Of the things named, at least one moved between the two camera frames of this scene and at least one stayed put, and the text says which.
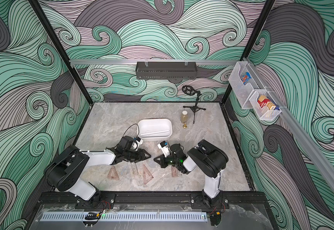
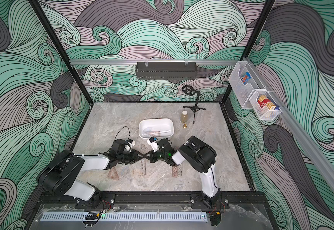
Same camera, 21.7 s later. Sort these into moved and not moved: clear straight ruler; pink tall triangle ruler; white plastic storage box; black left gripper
Moved: pink tall triangle ruler
Not moved: white plastic storage box; clear straight ruler; black left gripper
